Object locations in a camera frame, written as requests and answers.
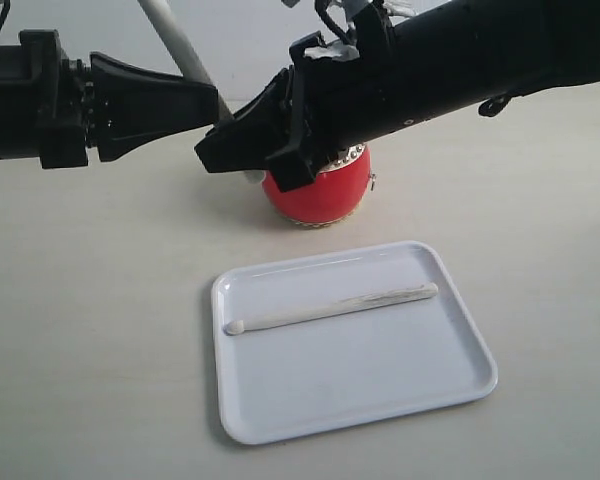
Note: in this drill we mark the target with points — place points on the white plastic tray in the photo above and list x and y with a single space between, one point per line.
342 371

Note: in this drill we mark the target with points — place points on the white drumstick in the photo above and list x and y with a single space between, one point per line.
184 55
341 307

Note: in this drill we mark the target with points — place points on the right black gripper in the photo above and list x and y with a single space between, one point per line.
304 119

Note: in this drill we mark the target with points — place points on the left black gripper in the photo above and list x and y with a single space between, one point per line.
131 106

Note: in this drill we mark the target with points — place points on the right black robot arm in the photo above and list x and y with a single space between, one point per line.
462 53

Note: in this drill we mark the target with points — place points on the small red drum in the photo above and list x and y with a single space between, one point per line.
336 193

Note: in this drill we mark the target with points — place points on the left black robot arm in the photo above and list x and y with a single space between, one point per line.
18 104

